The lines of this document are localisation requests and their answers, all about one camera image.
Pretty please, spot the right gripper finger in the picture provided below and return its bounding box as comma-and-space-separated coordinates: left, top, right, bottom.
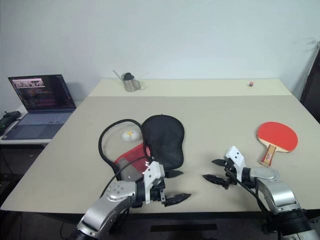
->
211, 158, 227, 168
201, 174, 230, 190

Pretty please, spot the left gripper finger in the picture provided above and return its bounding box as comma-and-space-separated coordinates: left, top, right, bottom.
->
163, 192, 193, 207
164, 169, 185, 179

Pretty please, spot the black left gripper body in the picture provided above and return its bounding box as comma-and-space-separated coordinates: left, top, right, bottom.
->
149, 177, 167, 205

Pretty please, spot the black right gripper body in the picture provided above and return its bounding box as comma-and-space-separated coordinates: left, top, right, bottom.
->
223, 159, 238, 191

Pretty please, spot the red and black paddle case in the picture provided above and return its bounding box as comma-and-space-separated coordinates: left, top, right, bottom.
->
98, 114, 186, 181

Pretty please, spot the white pompom keychain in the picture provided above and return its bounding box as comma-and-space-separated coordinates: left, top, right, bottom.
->
121, 129, 140, 142

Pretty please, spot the red table tennis paddle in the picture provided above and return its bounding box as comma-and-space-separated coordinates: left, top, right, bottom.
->
256, 121, 299, 167

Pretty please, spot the metal spouted can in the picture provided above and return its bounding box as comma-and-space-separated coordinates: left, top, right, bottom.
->
112, 70, 145, 93

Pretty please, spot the black chair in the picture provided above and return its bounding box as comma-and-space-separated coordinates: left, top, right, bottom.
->
299, 41, 320, 123

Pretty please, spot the open laptop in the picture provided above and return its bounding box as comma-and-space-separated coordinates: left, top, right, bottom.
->
1, 73, 77, 141

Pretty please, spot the black handheld device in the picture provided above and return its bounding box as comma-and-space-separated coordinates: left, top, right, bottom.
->
0, 111, 22, 132

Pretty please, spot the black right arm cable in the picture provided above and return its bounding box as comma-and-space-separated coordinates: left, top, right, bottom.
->
224, 169, 276, 226

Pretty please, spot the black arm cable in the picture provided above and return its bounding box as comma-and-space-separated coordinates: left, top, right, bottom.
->
100, 155, 154, 200
224, 169, 276, 226

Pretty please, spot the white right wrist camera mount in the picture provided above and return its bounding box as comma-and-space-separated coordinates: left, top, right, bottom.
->
223, 146, 247, 181

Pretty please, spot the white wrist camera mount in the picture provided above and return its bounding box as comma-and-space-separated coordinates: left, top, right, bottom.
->
223, 146, 247, 181
142, 161, 166, 204

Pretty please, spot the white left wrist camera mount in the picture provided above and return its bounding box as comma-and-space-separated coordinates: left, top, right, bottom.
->
142, 161, 166, 204

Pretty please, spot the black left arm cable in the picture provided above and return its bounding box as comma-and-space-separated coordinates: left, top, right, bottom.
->
100, 155, 154, 200

